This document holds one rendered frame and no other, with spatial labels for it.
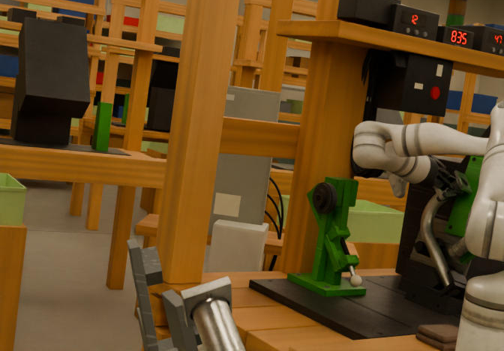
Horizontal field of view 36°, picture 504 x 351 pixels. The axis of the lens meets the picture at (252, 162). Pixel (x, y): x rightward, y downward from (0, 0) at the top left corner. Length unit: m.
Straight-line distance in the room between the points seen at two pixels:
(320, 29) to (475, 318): 0.89
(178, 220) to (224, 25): 0.46
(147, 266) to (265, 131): 1.13
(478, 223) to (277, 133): 0.89
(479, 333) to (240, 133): 0.91
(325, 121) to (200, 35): 0.43
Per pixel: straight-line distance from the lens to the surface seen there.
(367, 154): 1.71
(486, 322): 1.28
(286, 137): 2.05
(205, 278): 1.93
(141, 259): 0.91
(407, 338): 1.64
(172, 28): 11.50
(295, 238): 2.06
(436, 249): 1.95
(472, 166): 2.00
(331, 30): 1.88
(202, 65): 1.79
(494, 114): 1.62
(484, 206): 1.26
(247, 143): 1.98
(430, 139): 1.67
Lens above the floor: 1.35
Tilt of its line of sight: 5 degrees down
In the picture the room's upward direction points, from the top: 8 degrees clockwise
